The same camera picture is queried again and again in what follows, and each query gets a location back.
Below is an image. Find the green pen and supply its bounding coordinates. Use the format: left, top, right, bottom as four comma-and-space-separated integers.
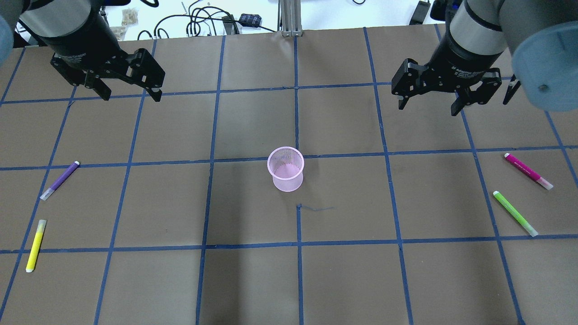
493, 191, 539, 238

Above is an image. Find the pink mesh cup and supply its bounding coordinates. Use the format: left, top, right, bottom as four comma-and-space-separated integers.
266, 146, 305, 193

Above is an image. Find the aluminium frame post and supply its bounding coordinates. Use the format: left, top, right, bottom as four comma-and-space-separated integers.
277, 0, 303, 37

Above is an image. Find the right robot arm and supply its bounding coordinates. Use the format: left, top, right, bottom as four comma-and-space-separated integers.
392, 0, 578, 116

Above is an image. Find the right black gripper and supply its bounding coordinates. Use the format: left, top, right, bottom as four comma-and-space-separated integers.
392, 43, 502, 116

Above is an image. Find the pink pen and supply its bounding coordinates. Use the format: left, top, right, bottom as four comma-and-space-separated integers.
503, 153, 554, 190

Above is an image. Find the yellow pen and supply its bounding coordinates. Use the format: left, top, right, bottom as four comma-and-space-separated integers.
25, 219, 47, 273

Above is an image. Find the purple pen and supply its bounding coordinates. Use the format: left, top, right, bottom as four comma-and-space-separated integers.
39, 161, 80, 201

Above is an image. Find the black power adapter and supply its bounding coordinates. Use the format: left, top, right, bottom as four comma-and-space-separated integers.
409, 0, 431, 25

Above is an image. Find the black cable bundle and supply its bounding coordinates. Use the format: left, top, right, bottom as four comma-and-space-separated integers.
137, 0, 276, 41

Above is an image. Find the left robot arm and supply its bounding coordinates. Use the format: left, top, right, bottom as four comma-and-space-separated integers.
1, 0, 165, 102

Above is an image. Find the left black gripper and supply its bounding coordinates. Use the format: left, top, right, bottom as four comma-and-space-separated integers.
50, 38, 165, 102

